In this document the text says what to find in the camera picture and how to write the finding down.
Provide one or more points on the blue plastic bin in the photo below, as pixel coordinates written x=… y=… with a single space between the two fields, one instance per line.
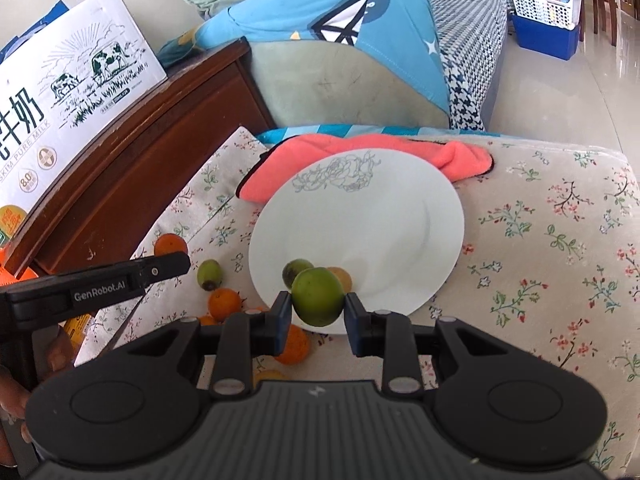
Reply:
x=545 y=40

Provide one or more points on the large green jujube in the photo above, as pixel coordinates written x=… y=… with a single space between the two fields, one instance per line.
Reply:
x=317 y=297

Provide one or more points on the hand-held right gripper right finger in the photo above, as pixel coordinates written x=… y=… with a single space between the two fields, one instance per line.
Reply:
x=354 y=327

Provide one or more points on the person's left hand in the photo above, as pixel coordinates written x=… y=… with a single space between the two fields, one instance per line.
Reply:
x=60 y=355

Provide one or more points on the grey-green sofa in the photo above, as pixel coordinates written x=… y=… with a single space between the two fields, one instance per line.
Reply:
x=340 y=85

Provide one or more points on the green jujube with dark spot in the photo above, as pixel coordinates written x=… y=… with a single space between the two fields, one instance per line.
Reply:
x=294 y=271

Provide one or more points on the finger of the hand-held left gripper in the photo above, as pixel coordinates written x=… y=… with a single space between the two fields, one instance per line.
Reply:
x=165 y=270

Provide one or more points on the houndstooth sofa cover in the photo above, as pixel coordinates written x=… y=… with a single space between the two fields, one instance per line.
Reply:
x=470 y=35

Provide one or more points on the brown longan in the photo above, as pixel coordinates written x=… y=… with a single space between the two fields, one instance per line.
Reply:
x=342 y=277
x=270 y=376

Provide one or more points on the green jujube with dark tip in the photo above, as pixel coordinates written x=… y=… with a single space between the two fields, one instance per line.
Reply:
x=208 y=272

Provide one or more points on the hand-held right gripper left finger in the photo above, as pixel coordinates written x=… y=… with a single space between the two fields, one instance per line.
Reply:
x=281 y=325

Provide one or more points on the orange tangerine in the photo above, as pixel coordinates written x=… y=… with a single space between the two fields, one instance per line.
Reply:
x=169 y=245
x=225 y=304
x=207 y=321
x=295 y=347

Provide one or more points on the blue patterned blanket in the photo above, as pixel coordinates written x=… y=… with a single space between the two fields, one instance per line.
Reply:
x=400 y=25

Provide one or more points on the white milk carton box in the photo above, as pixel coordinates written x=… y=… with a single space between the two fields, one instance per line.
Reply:
x=75 y=110

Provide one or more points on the pink towel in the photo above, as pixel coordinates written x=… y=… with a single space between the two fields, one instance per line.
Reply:
x=300 y=157

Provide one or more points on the blue carton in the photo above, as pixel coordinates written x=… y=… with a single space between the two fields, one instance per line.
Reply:
x=30 y=30

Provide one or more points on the white floral print plate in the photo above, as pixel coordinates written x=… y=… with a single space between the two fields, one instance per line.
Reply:
x=360 y=230

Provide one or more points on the white plastic basket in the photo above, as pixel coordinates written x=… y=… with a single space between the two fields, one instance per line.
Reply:
x=545 y=10

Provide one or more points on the floral table cloth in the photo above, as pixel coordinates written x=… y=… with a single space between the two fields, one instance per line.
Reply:
x=550 y=260

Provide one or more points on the yellow packet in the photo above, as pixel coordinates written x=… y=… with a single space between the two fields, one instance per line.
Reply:
x=77 y=330

